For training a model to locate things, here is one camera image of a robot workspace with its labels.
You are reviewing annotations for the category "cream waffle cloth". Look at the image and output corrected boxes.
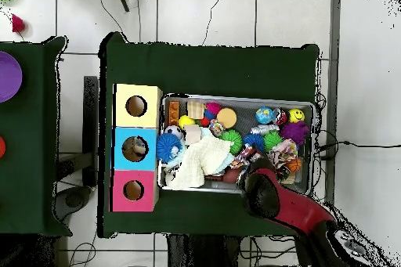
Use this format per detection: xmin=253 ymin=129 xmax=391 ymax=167
xmin=164 ymin=136 xmax=234 ymax=190

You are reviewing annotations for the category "colourful polka dot cloth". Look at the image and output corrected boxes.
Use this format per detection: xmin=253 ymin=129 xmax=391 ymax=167
xmin=267 ymin=138 xmax=298 ymax=171

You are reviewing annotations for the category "shallow clear mesh bin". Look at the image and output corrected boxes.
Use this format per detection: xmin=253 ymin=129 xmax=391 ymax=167
xmin=157 ymin=92 xmax=316 ymax=198

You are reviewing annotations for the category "plain wooden cube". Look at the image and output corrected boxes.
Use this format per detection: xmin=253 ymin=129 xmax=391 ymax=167
xmin=182 ymin=124 xmax=202 ymax=146

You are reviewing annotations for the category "yellow tennis ball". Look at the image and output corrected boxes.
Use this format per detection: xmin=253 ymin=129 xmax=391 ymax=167
xmin=177 ymin=114 xmax=196 ymax=130

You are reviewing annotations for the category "small soccer ball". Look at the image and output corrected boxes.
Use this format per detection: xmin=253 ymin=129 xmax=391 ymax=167
xmin=164 ymin=124 xmax=184 ymax=139

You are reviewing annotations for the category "large blue spiky ball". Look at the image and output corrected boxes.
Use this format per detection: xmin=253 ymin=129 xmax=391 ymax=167
xmin=155 ymin=132 xmax=184 ymax=164

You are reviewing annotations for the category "mint green waffle cloth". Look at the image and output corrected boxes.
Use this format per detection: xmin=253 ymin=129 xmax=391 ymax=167
xmin=165 ymin=127 xmax=236 ymax=175

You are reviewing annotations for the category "dark green table cloth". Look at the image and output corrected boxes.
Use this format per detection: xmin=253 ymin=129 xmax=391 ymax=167
xmin=96 ymin=31 xmax=320 ymax=239
xmin=0 ymin=35 xmax=73 ymax=237

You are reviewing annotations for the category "blue globe ball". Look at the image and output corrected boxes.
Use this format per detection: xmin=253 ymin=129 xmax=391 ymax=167
xmin=255 ymin=106 xmax=274 ymax=124

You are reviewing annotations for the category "purple spiky toy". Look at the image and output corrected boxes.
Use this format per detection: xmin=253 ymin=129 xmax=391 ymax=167
xmin=280 ymin=121 xmax=310 ymax=147

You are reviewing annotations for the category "yellow smiley ball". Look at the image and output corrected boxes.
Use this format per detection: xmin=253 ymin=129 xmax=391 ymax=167
xmin=288 ymin=108 xmax=305 ymax=124

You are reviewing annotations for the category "purple bowl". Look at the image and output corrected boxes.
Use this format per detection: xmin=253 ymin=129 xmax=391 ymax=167
xmin=0 ymin=50 xmax=23 ymax=104

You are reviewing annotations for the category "small red floor toy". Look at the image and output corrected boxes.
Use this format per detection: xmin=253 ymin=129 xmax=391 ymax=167
xmin=11 ymin=13 xmax=26 ymax=34

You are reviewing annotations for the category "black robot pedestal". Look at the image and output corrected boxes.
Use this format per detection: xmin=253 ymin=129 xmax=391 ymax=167
xmin=167 ymin=233 xmax=242 ymax=267

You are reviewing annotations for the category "black power cable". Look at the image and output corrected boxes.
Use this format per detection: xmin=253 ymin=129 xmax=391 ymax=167
xmin=316 ymin=139 xmax=401 ymax=153

